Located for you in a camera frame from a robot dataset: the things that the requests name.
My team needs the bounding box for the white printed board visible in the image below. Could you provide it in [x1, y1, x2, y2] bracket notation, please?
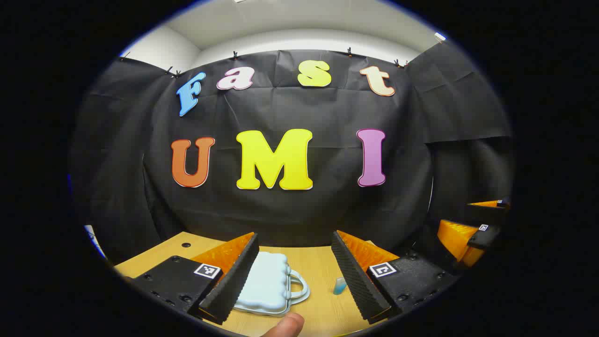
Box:
[85, 225, 107, 259]

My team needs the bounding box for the light blue suitcase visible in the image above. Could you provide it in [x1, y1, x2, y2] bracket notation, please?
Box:
[233, 251, 310, 317]

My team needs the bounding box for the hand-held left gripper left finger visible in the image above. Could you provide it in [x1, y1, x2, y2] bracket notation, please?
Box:
[123, 232, 260, 325]

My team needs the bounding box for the black backdrop cloth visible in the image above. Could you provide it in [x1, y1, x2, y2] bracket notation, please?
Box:
[70, 40, 515, 263]

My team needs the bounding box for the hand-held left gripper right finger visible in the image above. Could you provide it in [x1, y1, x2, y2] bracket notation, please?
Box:
[331, 229, 459, 325]

